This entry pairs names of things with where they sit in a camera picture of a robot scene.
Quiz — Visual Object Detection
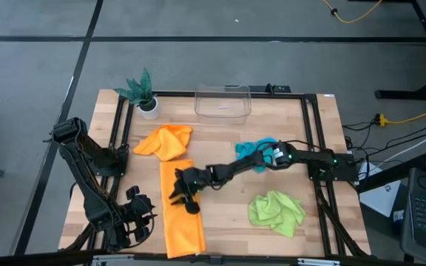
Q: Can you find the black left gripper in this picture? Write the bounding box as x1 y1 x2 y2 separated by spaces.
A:
122 185 158 244

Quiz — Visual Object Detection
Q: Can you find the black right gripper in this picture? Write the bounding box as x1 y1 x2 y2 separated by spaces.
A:
169 166 216 215

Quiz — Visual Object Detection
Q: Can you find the orange microfiber towel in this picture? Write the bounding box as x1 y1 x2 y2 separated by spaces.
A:
132 124 194 163
159 158 207 259

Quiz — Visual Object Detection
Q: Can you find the teal microfiber towel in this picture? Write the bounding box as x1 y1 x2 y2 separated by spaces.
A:
234 137 279 174

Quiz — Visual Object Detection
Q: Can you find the lime green microfiber towel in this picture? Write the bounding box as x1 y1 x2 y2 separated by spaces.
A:
248 190 307 239

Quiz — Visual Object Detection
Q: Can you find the clear plastic bin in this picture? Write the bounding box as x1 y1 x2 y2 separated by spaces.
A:
194 83 252 126

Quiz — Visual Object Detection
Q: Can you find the artificial plant in white pot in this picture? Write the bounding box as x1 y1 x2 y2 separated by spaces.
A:
112 68 161 120

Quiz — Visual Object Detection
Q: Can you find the white cardboard box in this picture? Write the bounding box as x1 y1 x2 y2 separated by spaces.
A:
356 162 402 218

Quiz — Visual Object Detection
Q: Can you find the silver metal bracket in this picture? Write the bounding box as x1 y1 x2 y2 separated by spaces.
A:
297 258 342 266
90 253 136 266

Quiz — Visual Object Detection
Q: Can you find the black metal rig frame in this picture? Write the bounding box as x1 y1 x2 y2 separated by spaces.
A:
64 90 370 259

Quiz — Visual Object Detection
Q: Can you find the black power cable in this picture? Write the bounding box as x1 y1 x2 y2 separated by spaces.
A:
342 117 426 163

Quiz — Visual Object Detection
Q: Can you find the yellow extension cord plug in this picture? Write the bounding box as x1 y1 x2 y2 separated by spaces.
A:
374 111 426 128

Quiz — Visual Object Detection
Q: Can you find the yellow floor cable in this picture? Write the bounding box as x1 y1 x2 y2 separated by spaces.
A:
322 0 383 24

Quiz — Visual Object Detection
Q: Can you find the black desk leg frame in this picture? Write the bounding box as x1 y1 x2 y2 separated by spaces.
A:
374 0 426 101

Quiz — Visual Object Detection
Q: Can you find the white cable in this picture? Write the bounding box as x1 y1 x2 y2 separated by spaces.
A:
377 123 426 166

